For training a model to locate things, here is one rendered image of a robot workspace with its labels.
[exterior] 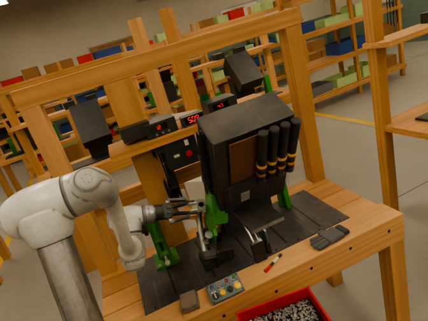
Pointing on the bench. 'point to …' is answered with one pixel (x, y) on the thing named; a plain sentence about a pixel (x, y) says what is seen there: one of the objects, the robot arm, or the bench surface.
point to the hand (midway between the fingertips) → (195, 206)
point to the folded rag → (189, 301)
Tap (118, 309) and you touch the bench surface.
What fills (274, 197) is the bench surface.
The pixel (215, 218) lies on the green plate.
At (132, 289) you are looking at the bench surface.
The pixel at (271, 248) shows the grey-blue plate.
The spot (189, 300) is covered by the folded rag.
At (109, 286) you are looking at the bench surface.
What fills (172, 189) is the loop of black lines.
